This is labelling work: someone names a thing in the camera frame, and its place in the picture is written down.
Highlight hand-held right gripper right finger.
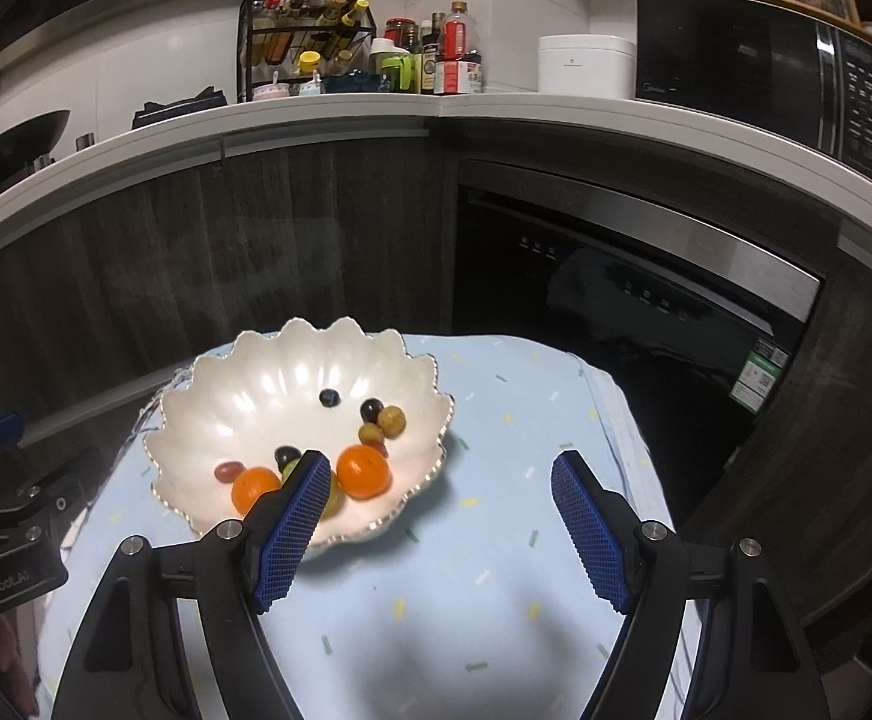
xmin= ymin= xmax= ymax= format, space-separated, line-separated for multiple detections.
xmin=550 ymin=450 xmax=831 ymax=720

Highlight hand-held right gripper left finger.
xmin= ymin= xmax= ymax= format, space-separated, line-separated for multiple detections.
xmin=49 ymin=448 xmax=333 ymax=720

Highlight yellow-green round fruit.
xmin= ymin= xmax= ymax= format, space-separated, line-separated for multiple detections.
xmin=280 ymin=465 xmax=347 ymax=518

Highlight orange mandarin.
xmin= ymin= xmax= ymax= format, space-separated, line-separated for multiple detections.
xmin=335 ymin=445 xmax=393 ymax=502
xmin=230 ymin=466 xmax=283 ymax=517

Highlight white scalloped ceramic bowl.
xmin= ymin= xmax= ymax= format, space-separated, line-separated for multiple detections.
xmin=142 ymin=317 xmax=456 ymax=560

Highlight light blue patterned tablecloth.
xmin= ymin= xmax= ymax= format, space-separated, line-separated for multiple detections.
xmin=34 ymin=330 xmax=707 ymax=720

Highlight green white label sticker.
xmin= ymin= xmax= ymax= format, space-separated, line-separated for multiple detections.
xmin=730 ymin=341 xmax=793 ymax=413

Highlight black built-in dishwasher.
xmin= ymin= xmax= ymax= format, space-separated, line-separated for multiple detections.
xmin=451 ymin=161 xmax=827 ymax=541

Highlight dark wood base cabinets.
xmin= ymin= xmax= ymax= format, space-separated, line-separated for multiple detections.
xmin=0 ymin=131 xmax=872 ymax=616

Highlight black wok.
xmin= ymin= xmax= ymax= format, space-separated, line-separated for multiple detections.
xmin=0 ymin=101 xmax=73 ymax=192

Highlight black gas stove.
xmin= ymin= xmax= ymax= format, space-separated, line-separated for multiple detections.
xmin=26 ymin=88 xmax=230 ymax=173

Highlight white kitchen countertop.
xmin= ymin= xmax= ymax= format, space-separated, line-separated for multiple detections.
xmin=0 ymin=90 xmax=872 ymax=282

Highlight dark teal dish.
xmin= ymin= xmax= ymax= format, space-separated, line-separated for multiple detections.
xmin=326 ymin=69 xmax=395 ymax=95

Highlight white rice cooker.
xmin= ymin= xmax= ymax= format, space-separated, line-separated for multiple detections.
xmin=538 ymin=34 xmax=638 ymax=100

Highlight dark sauce bottle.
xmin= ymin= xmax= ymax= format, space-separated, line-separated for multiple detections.
xmin=416 ymin=19 xmax=444 ymax=95

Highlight black microwave oven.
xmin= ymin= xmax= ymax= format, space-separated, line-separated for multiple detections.
xmin=634 ymin=0 xmax=872 ymax=185

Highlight group of seasoning bottles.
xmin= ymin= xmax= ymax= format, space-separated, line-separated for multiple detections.
xmin=244 ymin=0 xmax=373 ymax=80

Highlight black wire spice rack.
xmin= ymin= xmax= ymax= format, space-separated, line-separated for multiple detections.
xmin=236 ymin=0 xmax=377 ymax=102

